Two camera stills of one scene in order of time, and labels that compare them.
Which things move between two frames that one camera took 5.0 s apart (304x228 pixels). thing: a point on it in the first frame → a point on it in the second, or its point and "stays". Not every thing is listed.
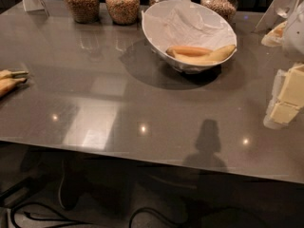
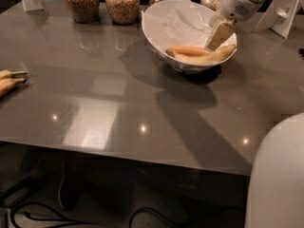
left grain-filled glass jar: (84, 3) stays
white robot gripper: (294, 37) → (237, 3)
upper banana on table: (5, 73) stays
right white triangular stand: (279, 9) stays
